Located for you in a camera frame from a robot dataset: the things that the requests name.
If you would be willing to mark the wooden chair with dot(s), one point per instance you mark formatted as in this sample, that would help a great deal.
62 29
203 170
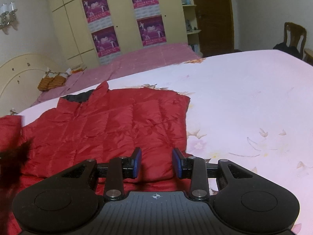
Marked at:
294 33

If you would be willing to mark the pink bed sheet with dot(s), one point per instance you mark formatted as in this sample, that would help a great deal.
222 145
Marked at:
146 58

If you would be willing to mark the white floral blanket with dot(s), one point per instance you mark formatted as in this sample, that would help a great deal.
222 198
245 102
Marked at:
244 98

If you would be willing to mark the cream wardrobe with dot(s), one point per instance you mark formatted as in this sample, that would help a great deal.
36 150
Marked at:
71 24

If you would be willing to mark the glass wall lamp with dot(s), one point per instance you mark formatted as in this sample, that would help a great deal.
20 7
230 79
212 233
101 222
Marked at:
7 14

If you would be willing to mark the cream corner shelf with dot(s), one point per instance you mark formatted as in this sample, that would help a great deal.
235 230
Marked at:
190 12

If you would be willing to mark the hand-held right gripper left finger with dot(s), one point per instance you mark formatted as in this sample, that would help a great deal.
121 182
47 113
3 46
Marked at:
138 163

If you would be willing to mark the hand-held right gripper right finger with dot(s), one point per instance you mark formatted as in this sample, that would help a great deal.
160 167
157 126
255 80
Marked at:
176 163

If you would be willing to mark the cream headboard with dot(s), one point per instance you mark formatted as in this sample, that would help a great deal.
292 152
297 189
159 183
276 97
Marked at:
22 78

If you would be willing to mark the dark bag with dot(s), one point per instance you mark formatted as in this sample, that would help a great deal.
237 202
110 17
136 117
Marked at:
286 48

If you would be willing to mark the wooden furniture edge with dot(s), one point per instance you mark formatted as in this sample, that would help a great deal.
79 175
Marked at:
308 55

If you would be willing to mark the brown wooden door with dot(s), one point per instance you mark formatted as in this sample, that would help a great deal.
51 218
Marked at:
215 17

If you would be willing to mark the red down jacket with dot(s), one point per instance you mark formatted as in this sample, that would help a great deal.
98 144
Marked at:
110 122

